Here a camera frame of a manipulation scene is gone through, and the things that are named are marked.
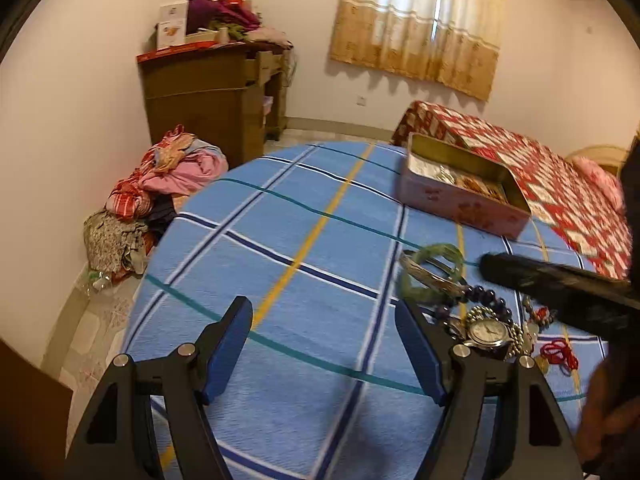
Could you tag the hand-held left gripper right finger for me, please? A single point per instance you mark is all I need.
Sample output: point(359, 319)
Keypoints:
point(417, 355)

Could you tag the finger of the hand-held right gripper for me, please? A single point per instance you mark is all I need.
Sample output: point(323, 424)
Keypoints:
point(550, 280)

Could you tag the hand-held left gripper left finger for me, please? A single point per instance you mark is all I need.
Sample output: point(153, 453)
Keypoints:
point(227, 355)

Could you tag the silver wristwatch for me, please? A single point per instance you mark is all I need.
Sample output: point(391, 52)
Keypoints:
point(487, 331)

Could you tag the green jade bangle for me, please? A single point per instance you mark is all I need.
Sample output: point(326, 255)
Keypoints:
point(445, 250)

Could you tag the pink metal tin box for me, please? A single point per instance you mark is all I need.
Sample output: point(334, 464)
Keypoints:
point(452, 200)

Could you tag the person's right hand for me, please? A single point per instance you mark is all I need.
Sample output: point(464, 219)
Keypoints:
point(607, 410)

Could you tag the pink floral pillow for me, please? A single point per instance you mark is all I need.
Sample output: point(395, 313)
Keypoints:
point(597, 180)

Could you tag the cream bed headboard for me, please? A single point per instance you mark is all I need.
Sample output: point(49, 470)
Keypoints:
point(602, 152)

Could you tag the bed with red quilt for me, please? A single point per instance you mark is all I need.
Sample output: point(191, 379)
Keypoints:
point(565, 195)

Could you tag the blue plaid blanket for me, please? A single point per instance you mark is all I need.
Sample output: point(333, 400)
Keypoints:
point(310, 280)

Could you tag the pile of clothes on floor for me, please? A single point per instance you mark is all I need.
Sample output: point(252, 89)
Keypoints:
point(165, 175)

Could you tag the brown cardboard panel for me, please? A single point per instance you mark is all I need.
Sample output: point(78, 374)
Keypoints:
point(30, 420)

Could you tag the brown wooden desk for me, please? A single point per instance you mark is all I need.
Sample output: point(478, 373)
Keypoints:
point(200, 105)

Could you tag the pink boxes in desk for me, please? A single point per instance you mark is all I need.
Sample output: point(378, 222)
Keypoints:
point(267, 106)

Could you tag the beige floral curtain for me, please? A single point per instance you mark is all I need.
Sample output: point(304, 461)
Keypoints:
point(415, 25)

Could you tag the flat red box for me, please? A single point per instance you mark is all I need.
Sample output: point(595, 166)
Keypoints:
point(190, 50)

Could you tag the white printed box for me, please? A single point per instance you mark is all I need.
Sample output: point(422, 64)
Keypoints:
point(172, 22)

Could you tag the pile of clothes on desk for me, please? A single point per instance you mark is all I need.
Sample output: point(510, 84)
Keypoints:
point(235, 17)

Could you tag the white wall socket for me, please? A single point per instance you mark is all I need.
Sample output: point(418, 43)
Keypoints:
point(361, 101)

